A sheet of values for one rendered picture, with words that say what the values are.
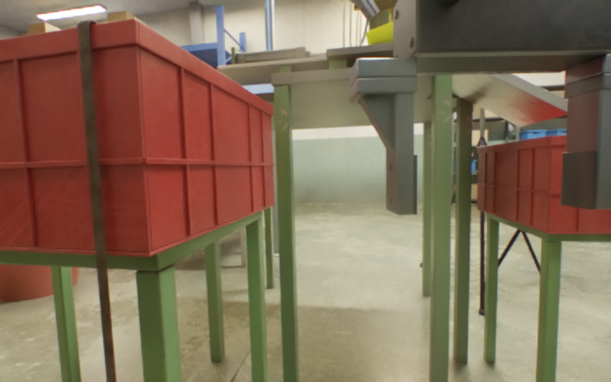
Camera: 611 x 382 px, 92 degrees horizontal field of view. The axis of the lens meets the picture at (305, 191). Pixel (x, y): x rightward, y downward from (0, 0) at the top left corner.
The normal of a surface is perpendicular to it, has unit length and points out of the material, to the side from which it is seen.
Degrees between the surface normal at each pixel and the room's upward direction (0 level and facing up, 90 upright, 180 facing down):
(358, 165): 90
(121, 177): 90
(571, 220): 90
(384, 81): 90
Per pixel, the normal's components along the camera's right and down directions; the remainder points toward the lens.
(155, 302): -0.18, 0.08
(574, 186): -1.00, 0.03
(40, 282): 0.72, 0.18
